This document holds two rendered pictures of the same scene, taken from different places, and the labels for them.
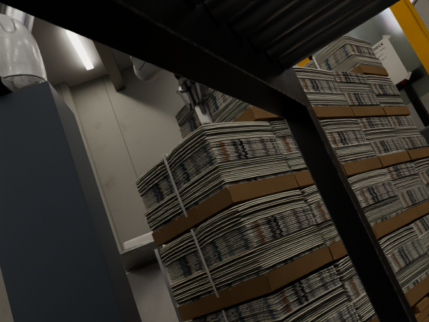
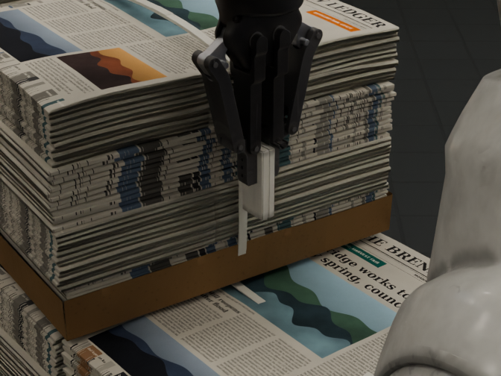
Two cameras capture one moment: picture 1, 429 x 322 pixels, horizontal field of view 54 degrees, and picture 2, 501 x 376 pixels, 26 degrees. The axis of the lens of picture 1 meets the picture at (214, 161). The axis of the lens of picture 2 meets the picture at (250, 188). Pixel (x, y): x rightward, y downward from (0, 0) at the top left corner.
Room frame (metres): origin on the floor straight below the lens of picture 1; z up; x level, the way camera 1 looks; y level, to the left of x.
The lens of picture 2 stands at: (1.22, 0.86, 1.41)
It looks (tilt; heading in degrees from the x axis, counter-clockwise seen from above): 27 degrees down; 278
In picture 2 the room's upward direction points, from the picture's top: straight up
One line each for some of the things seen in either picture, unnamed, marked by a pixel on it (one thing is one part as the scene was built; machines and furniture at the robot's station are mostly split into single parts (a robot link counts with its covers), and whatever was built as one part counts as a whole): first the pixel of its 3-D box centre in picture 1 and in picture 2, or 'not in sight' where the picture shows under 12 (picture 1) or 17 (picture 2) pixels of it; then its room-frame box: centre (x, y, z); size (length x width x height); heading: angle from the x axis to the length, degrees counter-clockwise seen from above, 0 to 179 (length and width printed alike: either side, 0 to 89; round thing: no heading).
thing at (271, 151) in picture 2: (203, 114); (261, 177); (1.33, -0.02, 0.96); 0.03 x 0.01 x 0.07; 137
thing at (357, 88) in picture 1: (326, 115); not in sight; (1.90, -0.56, 0.95); 0.38 x 0.29 x 0.23; 46
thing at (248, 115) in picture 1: (269, 121); (255, 179); (1.36, -0.22, 0.86); 0.29 x 0.16 x 0.04; 131
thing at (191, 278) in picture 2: not in sight; (76, 231); (1.52, -0.08, 0.86); 0.29 x 0.16 x 0.04; 131
